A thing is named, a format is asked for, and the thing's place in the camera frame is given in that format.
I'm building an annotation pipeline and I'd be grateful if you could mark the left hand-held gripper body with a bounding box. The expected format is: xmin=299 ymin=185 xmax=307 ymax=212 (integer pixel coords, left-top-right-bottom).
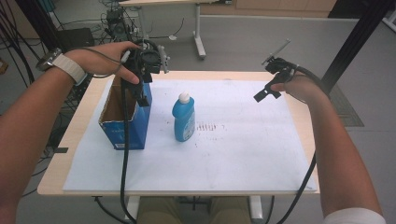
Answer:
xmin=123 ymin=39 xmax=172 ymax=84

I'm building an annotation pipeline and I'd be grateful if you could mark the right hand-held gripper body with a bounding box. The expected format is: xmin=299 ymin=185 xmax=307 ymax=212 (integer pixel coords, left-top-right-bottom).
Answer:
xmin=261 ymin=38 xmax=301 ymax=84

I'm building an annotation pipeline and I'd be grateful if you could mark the blue cardboard box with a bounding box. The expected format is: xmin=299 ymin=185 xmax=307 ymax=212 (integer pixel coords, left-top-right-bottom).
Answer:
xmin=98 ymin=76 xmax=154 ymax=151

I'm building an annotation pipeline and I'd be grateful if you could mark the blue bottle with white cap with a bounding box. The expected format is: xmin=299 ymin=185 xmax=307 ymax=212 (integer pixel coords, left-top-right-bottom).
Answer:
xmin=171 ymin=91 xmax=197 ymax=143

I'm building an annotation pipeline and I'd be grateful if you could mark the person's right hand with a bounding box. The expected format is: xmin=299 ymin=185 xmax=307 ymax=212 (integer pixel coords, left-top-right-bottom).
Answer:
xmin=270 ymin=75 xmax=327 ymax=105

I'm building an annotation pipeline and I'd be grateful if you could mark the person's left hand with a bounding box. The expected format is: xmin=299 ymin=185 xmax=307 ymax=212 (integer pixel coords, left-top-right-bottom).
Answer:
xmin=64 ymin=40 xmax=142 ymax=86

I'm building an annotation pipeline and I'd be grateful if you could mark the desk with white leg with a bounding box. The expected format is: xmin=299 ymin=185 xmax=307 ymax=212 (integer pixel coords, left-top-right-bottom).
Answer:
xmin=119 ymin=0 xmax=233 ymax=61

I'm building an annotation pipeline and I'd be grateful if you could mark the white paper sheet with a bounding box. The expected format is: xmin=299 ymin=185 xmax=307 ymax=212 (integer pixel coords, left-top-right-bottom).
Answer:
xmin=63 ymin=77 xmax=318 ymax=192

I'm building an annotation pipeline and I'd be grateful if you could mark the black box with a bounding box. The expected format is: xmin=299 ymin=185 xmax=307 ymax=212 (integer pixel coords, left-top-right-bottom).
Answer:
xmin=56 ymin=27 xmax=95 ymax=51

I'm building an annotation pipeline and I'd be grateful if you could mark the dark floor mat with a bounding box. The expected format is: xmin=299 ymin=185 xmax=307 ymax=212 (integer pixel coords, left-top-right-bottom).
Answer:
xmin=327 ymin=83 xmax=365 ymax=128

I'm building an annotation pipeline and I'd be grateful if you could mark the white table leg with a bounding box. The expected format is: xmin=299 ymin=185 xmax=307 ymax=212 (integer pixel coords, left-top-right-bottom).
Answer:
xmin=247 ymin=195 xmax=264 ymax=224
xmin=125 ymin=195 xmax=142 ymax=222

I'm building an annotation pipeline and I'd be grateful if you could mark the person's left leg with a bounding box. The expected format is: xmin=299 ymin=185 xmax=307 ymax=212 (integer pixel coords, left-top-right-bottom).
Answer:
xmin=135 ymin=196 xmax=185 ymax=224

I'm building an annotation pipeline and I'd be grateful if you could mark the person's leg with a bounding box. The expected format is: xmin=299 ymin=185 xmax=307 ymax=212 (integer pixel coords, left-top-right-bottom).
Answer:
xmin=135 ymin=196 xmax=185 ymax=224
xmin=208 ymin=196 xmax=252 ymax=224

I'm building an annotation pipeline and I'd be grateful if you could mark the person's right leg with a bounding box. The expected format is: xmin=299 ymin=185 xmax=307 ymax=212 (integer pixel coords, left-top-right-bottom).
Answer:
xmin=208 ymin=196 xmax=252 ymax=224

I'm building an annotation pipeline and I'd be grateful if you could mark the white sleeve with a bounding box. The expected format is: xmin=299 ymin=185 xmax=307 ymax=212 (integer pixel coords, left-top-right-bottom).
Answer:
xmin=321 ymin=207 xmax=388 ymax=224

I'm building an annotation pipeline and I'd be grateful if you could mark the thin grey cable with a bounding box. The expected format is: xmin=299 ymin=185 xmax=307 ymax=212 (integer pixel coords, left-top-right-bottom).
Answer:
xmin=73 ymin=47 xmax=131 ymax=78

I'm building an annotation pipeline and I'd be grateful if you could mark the dark device with cables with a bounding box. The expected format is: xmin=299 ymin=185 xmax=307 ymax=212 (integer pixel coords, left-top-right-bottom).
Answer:
xmin=103 ymin=7 xmax=133 ymax=42

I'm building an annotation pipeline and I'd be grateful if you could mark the thick black left gripper cable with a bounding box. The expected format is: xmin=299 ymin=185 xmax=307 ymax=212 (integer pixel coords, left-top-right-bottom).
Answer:
xmin=119 ymin=77 xmax=138 ymax=224

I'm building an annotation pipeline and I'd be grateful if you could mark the thick black gripper cable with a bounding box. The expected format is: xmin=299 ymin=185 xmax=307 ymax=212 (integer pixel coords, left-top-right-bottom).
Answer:
xmin=119 ymin=77 xmax=138 ymax=224
xmin=275 ymin=64 xmax=332 ymax=224

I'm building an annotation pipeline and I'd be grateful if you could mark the silver watch with white strap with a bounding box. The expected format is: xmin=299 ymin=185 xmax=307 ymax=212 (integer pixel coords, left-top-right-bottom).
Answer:
xmin=35 ymin=48 xmax=89 ymax=87

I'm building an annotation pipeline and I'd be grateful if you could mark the black metal post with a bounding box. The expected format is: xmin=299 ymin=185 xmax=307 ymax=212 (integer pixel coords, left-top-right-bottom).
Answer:
xmin=319 ymin=0 xmax=396 ymax=95
xmin=14 ymin=0 xmax=67 ymax=52

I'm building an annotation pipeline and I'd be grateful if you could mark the thick black right gripper cable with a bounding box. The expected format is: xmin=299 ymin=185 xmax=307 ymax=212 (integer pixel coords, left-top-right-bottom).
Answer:
xmin=275 ymin=64 xmax=332 ymax=224

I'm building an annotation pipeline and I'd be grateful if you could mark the black cable bundle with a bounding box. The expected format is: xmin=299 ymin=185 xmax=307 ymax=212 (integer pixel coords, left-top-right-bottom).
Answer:
xmin=0 ymin=6 xmax=35 ymax=86

